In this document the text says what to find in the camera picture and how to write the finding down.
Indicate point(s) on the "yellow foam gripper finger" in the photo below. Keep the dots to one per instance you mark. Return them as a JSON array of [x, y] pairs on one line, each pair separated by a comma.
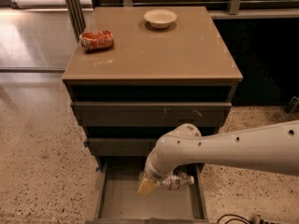
[[147, 185]]

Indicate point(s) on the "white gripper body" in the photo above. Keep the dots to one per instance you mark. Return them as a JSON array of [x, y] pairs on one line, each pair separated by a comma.
[[154, 174]]

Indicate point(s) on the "clear plastic water bottle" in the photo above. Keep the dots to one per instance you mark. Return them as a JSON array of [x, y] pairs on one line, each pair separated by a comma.
[[175, 181]]

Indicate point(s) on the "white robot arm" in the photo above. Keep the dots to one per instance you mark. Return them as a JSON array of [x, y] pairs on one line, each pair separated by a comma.
[[273, 148]]

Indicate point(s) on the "open grey bottom drawer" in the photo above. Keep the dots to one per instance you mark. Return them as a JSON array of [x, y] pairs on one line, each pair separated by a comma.
[[120, 203]]

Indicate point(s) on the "grey middle drawer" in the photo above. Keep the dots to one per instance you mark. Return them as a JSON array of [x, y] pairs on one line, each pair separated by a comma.
[[124, 147]]

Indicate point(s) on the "grey top drawer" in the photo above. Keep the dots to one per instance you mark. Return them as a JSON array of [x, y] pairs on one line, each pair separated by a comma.
[[149, 114]]

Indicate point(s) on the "grey three-drawer cabinet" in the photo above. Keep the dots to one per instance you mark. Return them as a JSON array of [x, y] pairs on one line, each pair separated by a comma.
[[188, 62]]

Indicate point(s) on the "blue tape piece upper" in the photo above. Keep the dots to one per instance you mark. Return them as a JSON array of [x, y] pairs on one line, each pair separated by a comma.
[[85, 144]]

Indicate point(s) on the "grey power strip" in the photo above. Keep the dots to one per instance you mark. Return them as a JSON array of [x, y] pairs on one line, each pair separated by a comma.
[[257, 219]]

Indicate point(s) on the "crushed orange soda can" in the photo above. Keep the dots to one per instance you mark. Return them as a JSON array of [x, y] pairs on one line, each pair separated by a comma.
[[97, 40]]

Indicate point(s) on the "white ceramic bowl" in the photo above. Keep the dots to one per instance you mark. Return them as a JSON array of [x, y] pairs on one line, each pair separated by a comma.
[[160, 18]]

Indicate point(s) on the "dark floor box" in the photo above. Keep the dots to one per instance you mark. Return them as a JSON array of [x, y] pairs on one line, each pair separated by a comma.
[[292, 105]]

